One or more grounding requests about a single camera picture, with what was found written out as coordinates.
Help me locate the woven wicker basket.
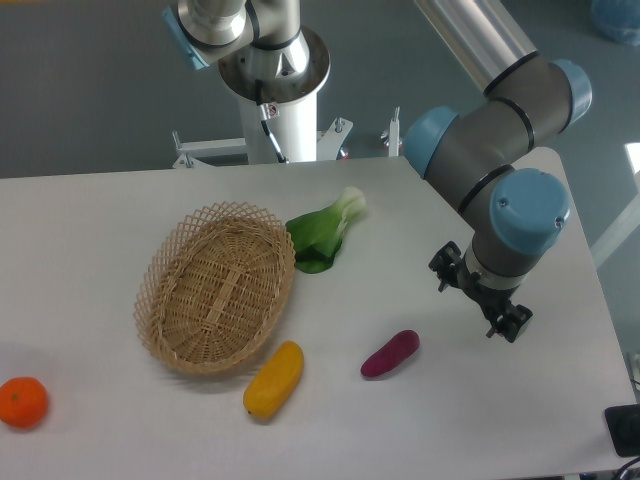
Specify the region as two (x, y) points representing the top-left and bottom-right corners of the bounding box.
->
(134, 202), (295, 375)

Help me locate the black device at table edge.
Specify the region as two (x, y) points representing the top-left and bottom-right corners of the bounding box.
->
(604, 404), (639, 458)

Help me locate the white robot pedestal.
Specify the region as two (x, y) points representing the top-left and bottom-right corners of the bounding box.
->
(218, 27), (330, 164)

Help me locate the purple sweet potato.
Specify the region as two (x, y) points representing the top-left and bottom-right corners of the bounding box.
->
(360, 330), (420, 379)

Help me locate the yellow mango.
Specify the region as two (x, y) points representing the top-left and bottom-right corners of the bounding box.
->
(243, 341), (304, 419)

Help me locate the white metal base frame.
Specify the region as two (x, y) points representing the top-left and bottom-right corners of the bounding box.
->
(172, 106), (403, 169)

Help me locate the orange tangerine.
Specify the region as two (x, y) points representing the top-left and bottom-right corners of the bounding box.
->
(1, 377), (49, 429)

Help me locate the blue plastic bag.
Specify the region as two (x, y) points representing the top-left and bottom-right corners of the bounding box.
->
(590, 0), (639, 46)

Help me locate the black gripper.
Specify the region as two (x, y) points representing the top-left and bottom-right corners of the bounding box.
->
(428, 241), (533, 343)

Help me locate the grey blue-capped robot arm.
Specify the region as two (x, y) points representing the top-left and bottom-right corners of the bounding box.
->
(163, 1), (592, 341)

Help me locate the green bok choy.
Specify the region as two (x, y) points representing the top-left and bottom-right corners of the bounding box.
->
(285, 187), (366, 274)

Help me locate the black cable on pedestal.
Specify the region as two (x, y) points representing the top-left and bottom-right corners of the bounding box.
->
(253, 79), (290, 165)

